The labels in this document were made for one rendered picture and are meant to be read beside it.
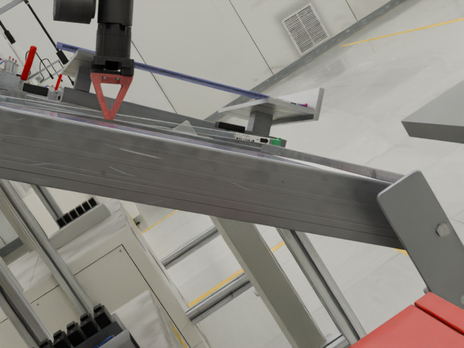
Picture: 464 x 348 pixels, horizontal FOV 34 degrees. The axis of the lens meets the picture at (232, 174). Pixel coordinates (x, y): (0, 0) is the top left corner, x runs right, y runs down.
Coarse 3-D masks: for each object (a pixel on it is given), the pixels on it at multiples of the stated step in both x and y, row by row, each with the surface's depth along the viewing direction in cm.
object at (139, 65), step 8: (64, 48) 142; (72, 48) 142; (80, 48) 143; (136, 64) 146; (144, 64) 146; (160, 72) 147; (168, 72) 148; (176, 72) 148; (184, 80) 149; (192, 80) 149; (200, 80) 150; (208, 80) 150; (216, 88) 151; (224, 88) 151; (232, 88) 151; (240, 88) 152; (248, 96) 153; (256, 96) 153; (264, 96) 153
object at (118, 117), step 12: (0, 96) 123; (48, 108) 125; (60, 108) 125; (72, 108) 125; (84, 108) 126; (120, 120) 127; (132, 120) 128; (144, 120) 128; (156, 120) 128; (192, 132) 130; (204, 132) 130; (216, 132) 130; (228, 132) 131; (276, 144) 133
